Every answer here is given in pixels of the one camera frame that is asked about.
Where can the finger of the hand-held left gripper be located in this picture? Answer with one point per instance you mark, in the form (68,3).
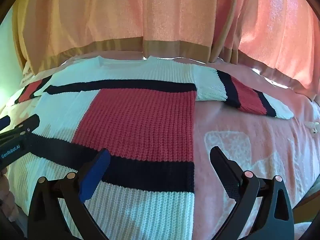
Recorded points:
(3,123)
(28,125)

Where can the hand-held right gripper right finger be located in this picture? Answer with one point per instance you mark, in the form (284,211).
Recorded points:
(222,167)

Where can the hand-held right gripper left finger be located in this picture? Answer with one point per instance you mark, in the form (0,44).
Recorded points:
(96,172)

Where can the white red navy knit sweater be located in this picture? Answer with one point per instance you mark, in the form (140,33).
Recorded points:
(140,122)

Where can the person's left hand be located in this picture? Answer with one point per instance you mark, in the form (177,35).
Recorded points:
(5,195)

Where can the pink printed blanket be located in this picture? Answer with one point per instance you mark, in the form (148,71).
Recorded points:
(250,142)

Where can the small white plastic object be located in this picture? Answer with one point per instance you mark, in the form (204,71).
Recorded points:
(313,127)

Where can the orange curtain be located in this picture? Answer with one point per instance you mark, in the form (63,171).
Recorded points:
(112,12)

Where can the pink curtain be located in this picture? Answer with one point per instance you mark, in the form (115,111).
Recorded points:
(280,30)

